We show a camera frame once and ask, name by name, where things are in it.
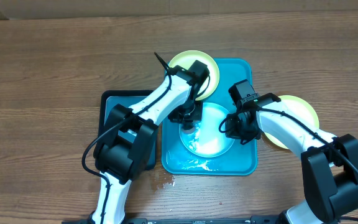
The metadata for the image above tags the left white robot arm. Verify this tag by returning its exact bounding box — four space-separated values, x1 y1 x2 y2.
87 60 209 223

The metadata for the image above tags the yellow-green plate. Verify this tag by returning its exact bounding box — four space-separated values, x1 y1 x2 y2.
168 50 220 101
261 95 320 151

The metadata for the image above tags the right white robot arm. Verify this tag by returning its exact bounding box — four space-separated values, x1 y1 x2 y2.
221 93 358 223

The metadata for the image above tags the green scrubbing sponge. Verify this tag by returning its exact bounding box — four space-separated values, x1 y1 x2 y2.
182 126 197 135

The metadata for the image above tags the light blue plate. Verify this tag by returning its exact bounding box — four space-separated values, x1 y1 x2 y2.
179 103 234 158

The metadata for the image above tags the black water tray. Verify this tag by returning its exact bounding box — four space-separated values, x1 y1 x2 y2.
98 90 157 170

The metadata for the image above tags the teal plastic serving tray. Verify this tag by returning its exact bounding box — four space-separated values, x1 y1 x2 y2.
162 58 258 175

